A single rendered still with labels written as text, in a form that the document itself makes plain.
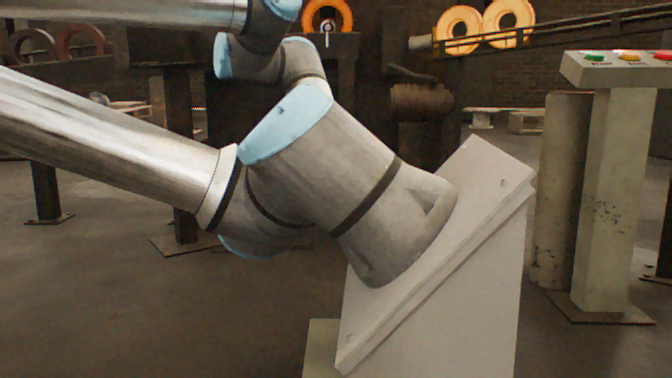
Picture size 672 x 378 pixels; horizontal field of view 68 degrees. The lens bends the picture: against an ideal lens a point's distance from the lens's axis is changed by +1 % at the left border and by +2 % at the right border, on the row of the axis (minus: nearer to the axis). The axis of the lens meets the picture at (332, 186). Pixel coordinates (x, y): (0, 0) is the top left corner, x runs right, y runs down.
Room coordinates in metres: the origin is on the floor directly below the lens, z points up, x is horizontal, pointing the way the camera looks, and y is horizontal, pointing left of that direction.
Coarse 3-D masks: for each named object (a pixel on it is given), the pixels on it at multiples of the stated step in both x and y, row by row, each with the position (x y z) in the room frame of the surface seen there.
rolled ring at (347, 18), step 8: (312, 0) 1.85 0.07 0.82; (320, 0) 1.85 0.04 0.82; (328, 0) 1.85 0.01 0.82; (336, 0) 1.85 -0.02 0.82; (312, 8) 1.85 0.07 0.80; (336, 8) 1.87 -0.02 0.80; (344, 8) 1.85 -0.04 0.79; (304, 16) 1.85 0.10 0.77; (344, 16) 1.85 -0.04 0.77; (304, 24) 1.85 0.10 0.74; (344, 24) 1.85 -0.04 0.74; (352, 24) 1.85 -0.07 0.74
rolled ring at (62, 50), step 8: (72, 24) 1.87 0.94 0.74; (80, 24) 1.87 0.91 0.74; (88, 24) 1.87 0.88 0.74; (64, 32) 1.87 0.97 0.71; (72, 32) 1.88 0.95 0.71; (88, 32) 1.87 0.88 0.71; (96, 32) 1.87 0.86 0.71; (56, 40) 1.87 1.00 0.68; (64, 40) 1.87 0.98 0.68; (96, 40) 1.87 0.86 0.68; (104, 40) 1.88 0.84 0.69; (56, 48) 1.87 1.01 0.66; (64, 48) 1.88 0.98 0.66; (104, 48) 1.87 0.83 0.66; (64, 56) 1.87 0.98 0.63; (96, 56) 1.87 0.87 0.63
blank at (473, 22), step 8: (456, 8) 1.68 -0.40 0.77; (464, 8) 1.67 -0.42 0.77; (472, 8) 1.66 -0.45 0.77; (448, 16) 1.70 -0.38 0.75; (456, 16) 1.68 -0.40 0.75; (464, 16) 1.67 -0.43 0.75; (472, 16) 1.65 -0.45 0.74; (480, 16) 1.65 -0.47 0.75; (440, 24) 1.71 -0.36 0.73; (448, 24) 1.70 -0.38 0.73; (472, 24) 1.65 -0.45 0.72; (480, 24) 1.63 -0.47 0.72; (440, 32) 1.71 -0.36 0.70; (448, 32) 1.70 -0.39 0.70; (472, 32) 1.65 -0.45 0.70; (480, 32) 1.64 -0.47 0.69; (464, 40) 1.66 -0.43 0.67; (472, 40) 1.65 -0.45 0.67; (456, 48) 1.68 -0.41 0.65; (464, 48) 1.66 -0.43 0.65; (472, 48) 1.66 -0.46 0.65
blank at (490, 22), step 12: (504, 0) 1.59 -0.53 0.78; (516, 0) 1.57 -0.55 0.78; (492, 12) 1.61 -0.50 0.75; (504, 12) 1.60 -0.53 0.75; (516, 12) 1.57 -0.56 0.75; (528, 12) 1.55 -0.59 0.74; (492, 24) 1.61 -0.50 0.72; (516, 24) 1.57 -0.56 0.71; (528, 24) 1.55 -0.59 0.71; (492, 36) 1.61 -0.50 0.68
